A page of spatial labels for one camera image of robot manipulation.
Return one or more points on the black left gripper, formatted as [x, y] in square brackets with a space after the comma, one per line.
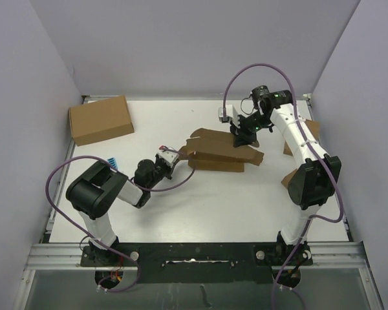
[169, 168]

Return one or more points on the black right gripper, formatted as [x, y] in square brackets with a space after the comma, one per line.
[238, 141]

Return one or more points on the cardboard box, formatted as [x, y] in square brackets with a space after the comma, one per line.
[314, 128]
[100, 120]
[213, 150]
[286, 180]

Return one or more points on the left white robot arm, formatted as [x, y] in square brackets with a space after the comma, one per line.
[95, 190]

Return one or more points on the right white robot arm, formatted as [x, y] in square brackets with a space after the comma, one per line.
[316, 171]

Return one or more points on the blue plastic rack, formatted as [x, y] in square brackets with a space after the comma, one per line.
[112, 162]

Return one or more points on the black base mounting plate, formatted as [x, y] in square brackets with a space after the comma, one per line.
[202, 263]

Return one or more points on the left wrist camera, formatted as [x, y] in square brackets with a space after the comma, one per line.
[170, 156]

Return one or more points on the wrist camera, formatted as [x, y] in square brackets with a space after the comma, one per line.
[228, 114]
[170, 156]

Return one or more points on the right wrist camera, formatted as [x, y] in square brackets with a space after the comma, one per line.
[228, 114]

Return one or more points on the aluminium table frame rail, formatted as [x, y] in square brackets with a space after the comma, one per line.
[210, 207]

